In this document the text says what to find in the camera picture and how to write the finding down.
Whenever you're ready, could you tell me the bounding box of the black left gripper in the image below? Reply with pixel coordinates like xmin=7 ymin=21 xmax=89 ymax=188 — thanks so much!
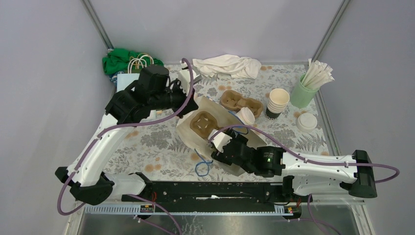
xmin=150 ymin=78 xmax=200 ymax=118

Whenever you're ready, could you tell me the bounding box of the brown pulp cup carrier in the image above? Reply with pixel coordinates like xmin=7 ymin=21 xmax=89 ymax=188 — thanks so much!
xmin=190 ymin=111 xmax=220 ymax=140

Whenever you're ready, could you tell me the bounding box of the white coffee lid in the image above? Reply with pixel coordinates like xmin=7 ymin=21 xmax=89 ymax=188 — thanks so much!
xmin=236 ymin=107 xmax=255 ymax=126

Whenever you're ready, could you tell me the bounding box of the blue checkered paper bag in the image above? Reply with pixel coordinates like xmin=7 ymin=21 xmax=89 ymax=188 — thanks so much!
xmin=176 ymin=95 xmax=267 ymax=160

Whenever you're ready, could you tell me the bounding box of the stack of black paper cups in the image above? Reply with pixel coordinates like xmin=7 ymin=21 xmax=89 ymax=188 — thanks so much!
xmin=265 ymin=88 xmax=290 ymax=119

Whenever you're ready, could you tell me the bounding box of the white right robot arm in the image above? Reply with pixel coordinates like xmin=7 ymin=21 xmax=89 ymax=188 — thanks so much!
xmin=210 ymin=130 xmax=377 ymax=202

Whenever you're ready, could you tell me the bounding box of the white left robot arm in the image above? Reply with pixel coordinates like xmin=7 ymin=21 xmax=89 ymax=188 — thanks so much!
xmin=55 ymin=65 xmax=198 ymax=205

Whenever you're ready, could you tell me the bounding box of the light blue paper bag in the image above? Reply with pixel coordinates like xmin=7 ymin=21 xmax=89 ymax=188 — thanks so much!
xmin=116 ymin=73 xmax=140 ymax=92

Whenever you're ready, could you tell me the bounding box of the stack of white lids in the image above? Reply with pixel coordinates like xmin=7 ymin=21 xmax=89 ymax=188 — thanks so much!
xmin=296 ymin=113 xmax=318 ymax=133

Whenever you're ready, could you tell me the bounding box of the floral tablecloth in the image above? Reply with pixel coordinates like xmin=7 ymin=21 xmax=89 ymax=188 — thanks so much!
xmin=104 ymin=65 xmax=332 ymax=182

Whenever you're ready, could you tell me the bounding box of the stack of brown cup carriers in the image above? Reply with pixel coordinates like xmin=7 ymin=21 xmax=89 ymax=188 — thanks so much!
xmin=220 ymin=90 xmax=264 ymax=118

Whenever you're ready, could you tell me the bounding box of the green cloth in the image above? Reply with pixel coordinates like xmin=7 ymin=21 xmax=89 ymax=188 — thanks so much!
xmin=102 ymin=48 xmax=164 ymax=75

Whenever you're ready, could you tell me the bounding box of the white cloth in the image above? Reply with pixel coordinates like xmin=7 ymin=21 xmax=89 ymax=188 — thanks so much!
xmin=192 ymin=54 xmax=262 ymax=79

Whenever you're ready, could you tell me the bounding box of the green straw holder cup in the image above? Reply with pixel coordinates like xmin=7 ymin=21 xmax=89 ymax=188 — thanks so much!
xmin=290 ymin=74 xmax=319 ymax=109

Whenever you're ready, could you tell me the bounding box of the bundle of white wrapped straws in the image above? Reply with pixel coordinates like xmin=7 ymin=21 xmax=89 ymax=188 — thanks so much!
xmin=300 ymin=59 xmax=335 ymax=90

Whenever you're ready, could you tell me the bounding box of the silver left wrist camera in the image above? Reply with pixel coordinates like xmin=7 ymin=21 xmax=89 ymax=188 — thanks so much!
xmin=178 ymin=69 xmax=202 ymax=95

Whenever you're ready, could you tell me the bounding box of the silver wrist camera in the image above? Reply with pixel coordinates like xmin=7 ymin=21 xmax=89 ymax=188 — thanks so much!
xmin=210 ymin=132 xmax=232 ymax=153
xmin=178 ymin=69 xmax=202 ymax=95

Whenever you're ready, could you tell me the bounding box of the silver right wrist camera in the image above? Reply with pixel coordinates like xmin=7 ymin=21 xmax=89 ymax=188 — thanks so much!
xmin=210 ymin=132 xmax=232 ymax=153

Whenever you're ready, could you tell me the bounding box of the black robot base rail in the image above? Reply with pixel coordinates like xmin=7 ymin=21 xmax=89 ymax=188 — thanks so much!
xmin=121 ymin=173 xmax=314 ymax=213

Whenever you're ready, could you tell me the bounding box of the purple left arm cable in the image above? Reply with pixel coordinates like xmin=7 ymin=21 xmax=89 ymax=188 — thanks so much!
xmin=57 ymin=58 xmax=195 ymax=235

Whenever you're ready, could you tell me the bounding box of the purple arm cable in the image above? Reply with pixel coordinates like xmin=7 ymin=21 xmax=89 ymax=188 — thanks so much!
xmin=207 ymin=124 xmax=400 ymax=235
xmin=57 ymin=58 xmax=195 ymax=235

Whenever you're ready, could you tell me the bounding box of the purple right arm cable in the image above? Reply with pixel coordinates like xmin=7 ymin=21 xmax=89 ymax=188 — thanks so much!
xmin=207 ymin=124 xmax=400 ymax=235

